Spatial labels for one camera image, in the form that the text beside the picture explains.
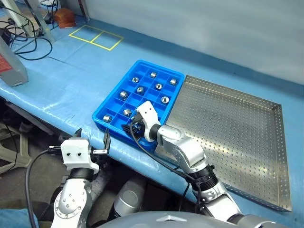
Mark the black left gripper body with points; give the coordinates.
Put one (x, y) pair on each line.
(96, 153)

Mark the grey robot torso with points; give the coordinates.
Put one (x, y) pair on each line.
(166, 219)

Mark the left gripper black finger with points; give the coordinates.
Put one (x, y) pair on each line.
(77, 133)
(107, 140)

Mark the grey device with red label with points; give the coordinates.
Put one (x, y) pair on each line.
(14, 69)

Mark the grey metal post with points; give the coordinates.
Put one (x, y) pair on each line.
(85, 9)

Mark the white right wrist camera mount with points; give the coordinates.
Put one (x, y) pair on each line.
(147, 110)

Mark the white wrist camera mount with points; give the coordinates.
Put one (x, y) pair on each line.
(147, 110)
(76, 154)

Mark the blue compartment tray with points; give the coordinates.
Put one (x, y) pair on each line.
(111, 104)

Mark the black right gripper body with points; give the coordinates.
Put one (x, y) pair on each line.
(142, 130)

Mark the blue fabric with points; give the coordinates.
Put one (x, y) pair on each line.
(16, 219)

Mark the grey metal stand leg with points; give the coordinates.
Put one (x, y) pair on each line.
(46, 26)

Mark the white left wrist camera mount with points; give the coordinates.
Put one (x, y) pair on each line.
(76, 154)

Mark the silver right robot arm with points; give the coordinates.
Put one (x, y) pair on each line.
(187, 149)

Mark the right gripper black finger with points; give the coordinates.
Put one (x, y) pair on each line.
(126, 128)

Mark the perforated metal tray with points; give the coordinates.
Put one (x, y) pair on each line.
(225, 130)

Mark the grey rounded shape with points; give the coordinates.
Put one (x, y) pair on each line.
(129, 199)

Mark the grey metal frame leg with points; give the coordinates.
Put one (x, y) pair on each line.
(21, 152)

